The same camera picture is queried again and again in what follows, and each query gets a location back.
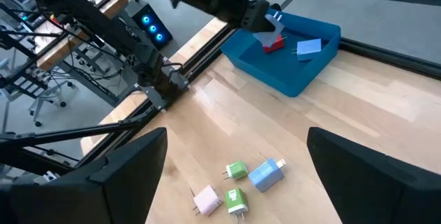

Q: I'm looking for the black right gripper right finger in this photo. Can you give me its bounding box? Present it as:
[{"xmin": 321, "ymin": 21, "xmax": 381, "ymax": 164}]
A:
[{"xmin": 306, "ymin": 126, "xmax": 441, "ymax": 224}]

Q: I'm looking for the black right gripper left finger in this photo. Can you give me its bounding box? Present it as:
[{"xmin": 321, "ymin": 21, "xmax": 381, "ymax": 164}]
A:
[{"xmin": 0, "ymin": 126, "xmax": 169, "ymax": 224}]

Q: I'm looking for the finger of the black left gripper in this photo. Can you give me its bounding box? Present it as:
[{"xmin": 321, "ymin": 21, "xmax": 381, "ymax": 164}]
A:
[{"xmin": 240, "ymin": 0, "xmax": 277, "ymax": 34}]

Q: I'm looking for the periwinkle wall charger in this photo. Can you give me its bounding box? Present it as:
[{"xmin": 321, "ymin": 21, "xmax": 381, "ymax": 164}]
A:
[
  {"xmin": 253, "ymin": 12, "xmax": 286, "ymax": 48},
  {"xmin": 291, "ymin": 37, "xmax": 323, "ymax": 62}
]

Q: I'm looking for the red wall charger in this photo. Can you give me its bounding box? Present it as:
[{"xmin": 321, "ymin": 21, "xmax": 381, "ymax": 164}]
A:
[{"xmin": 262, "ymin": 34, "xmax": 286, "ymax": 54}]

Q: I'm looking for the periwinkle charger with USB plug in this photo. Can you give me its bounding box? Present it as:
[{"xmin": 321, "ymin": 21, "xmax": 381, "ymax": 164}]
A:
[{"xmin": 247, "ymin": 157, "xmax": 287, "ymax": 193}]

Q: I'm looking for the pink wall charger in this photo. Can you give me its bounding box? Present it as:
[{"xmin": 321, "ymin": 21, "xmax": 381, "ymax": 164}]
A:
[{"xmin": 191, "ymin": 185, "xmax": 224, "ymax": 217}]

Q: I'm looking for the plain green wall charger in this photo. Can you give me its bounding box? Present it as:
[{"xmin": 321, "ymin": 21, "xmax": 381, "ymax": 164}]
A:
[{"xmin": 221, "ymin": 160, "xmax": 249, "ymax": 182}]

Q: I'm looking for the green charger with white print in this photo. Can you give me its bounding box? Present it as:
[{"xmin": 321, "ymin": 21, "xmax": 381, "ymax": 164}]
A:
[{"xmin": 224, "ymin": 187, "xmax": 249, "ymax": 222}]

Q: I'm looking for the office chair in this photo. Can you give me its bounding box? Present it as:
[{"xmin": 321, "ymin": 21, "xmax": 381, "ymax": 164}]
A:
[{"xmin": 27, "ymin": 79, "xmax": 75, "ymax": 128}]

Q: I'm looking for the blue plastic bin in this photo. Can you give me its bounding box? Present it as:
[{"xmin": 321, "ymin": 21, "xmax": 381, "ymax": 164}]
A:
[{"xmin": 220, "ymin": 8, "xmax": 342, "ymax": 98}]

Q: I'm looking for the computer tower with blue lights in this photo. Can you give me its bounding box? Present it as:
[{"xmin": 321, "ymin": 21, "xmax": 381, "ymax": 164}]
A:
[{"xmin": 125, "ymin": 0, "xmax": 174, "ymax": 51}]

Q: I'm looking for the wooden top desk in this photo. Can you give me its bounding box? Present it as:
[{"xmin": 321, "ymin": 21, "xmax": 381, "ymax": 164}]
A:
[
  {"xmin": 81, "ymin": 0, "xmax": 130, "ymax": 21},
  {"xmin": 36, "ymin": 20, "xmax": 90, "ymax": 72}
]

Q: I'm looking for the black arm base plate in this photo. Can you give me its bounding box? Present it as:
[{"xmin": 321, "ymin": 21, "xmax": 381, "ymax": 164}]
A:
[{"xmin": 136, "ymin": 74, "xmax": 191, "ymax": 112}]

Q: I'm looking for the black aluminium table frame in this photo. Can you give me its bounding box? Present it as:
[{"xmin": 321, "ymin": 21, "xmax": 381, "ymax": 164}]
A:
[{"xmin": 0, "ymin": 23, "xmax": 441, "ymax": 183}]

